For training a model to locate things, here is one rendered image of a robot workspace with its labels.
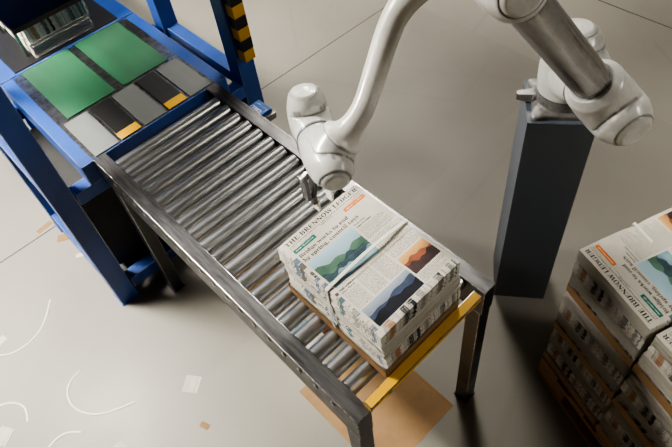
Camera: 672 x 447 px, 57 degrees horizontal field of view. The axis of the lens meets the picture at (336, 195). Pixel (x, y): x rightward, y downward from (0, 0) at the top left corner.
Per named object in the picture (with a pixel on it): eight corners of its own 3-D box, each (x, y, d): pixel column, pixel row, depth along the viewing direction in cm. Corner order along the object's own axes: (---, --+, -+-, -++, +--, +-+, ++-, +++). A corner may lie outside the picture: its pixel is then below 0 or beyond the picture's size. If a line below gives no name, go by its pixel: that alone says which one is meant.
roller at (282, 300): (384, 226, 196) (385, 218, 191) (271, 324, 177) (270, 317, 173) (373, 217, 198) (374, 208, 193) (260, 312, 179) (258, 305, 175)
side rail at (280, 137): (493, 303, 182) (497, 282, 173) (481, 315, 180) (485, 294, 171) (223, 104, 251) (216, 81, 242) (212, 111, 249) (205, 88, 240)
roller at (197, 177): (268, 140, 225) (266, 130, 221) (161, 216, 207) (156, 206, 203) (260, 133, 228) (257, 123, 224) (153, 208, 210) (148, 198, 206)
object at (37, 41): (95, 26, 274) (70, -27, 254) (35, 59, 263) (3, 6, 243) (57, -4, 294) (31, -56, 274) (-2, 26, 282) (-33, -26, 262)
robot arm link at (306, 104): (286, 127, 165) (299, 160, 156) (277, 81, 153) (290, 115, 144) (325, 115, 166) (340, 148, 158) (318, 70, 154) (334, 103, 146)
